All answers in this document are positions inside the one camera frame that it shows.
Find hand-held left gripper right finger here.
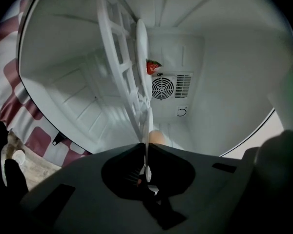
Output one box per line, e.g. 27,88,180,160
147,142,259,234

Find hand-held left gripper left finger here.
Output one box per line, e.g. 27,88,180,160
19,142,163,234

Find brown egg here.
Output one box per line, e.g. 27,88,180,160
148,129,167,146

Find white fridge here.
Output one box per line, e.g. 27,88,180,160
16,0,293,158

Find white fridge dial panel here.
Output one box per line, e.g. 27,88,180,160
176,105,189,118

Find white fridge fan vent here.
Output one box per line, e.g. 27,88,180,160
151,71,194,101

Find white fridge shelf rack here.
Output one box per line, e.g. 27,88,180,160
94,0,152,142

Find white plate with strawberry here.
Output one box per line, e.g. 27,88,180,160
135,18,150,100

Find white cup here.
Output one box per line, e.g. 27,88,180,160
12,149,26,166

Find red and white patterned cloth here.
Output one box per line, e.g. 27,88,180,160
0,0,94,168

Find red strawberry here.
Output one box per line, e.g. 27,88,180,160
146,58,163,76

